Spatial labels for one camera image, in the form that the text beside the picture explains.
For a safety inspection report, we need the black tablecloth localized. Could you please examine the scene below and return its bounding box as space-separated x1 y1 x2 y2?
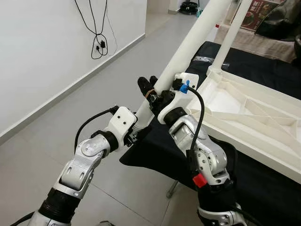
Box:
119 41 301 226

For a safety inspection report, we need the clear tape strip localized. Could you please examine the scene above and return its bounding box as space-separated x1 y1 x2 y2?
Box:
193 56 231 66

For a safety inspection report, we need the metal folding table leg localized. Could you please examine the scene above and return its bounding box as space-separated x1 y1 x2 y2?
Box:
167 179 180 198

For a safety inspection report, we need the black round floor device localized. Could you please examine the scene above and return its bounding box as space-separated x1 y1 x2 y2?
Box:
179 1 199 15

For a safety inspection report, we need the beige textured cloth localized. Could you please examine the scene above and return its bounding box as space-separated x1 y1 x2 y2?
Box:
214 24 297 62

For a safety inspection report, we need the red printed cardboard box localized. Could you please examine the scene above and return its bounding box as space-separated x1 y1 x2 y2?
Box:
240 0 278 31

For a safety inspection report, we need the black plastic bag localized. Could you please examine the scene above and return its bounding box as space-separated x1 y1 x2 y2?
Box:
256 0 301 40

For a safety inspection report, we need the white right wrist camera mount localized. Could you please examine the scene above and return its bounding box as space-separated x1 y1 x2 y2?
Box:
158 73 200 124

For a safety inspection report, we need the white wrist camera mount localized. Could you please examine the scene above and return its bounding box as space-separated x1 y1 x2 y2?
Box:
107 106 138 146
158 73 200 124

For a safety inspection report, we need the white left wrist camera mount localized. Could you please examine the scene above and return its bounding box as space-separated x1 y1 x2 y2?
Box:
107 106 138 146

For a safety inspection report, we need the black power adapter cable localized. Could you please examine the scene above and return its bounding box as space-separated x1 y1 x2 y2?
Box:
74 0 118 60

